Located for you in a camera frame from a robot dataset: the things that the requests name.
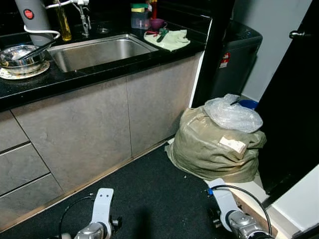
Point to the olive woven sack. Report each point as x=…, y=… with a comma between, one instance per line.
x=209, y=154

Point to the red white sticker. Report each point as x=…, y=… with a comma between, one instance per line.
x=225, y=60

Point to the stainless steel bowl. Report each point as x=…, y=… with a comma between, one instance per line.
x=20, y=57

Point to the grey flask with red logo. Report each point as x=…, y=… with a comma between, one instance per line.
x=34, y=20

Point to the blue bucket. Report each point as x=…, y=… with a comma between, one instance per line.
x=249, y=103

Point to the clear plastic container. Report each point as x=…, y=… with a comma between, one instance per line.
x=139, y=20

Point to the wide grey cabinet door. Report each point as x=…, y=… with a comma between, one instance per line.
x=75, y=134

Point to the purple cup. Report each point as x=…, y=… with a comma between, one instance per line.
x=157, y=23

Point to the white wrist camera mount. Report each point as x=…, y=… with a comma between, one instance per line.
x=224, y=196
x=103, y=204

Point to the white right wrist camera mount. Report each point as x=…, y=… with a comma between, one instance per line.
x=224, y=196

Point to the stainless steel sink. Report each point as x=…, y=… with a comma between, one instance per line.
x=99, y=52

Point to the grey drawer front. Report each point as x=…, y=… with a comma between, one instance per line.
x=25, y=201
x=20, y=169
x=10, y=130

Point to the round floral plate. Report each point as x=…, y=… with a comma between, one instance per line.
x=30, y=73

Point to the chrome faucet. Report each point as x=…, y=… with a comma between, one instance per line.
x=82, y=17

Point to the narrow grey cabinet door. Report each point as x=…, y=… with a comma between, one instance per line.
x=162, y=104

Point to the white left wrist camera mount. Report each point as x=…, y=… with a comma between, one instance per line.
x=103, y=204

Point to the yellow oil bottle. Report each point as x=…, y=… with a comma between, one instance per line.
x=63, y=22

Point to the red plastic utensil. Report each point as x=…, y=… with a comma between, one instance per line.
x=153, y=9

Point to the yellow green sponge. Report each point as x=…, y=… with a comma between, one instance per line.
x=139, y=6

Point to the black door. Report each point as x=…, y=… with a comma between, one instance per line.
x=294, y=99

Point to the clear bubble wrap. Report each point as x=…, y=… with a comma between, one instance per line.
x=232, y=114

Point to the light green cloth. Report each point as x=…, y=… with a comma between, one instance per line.
x=174, y=41

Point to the beige paper label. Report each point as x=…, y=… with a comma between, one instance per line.
x=233, y=144

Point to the dark grey washing machine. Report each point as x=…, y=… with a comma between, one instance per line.
x=239, y=55

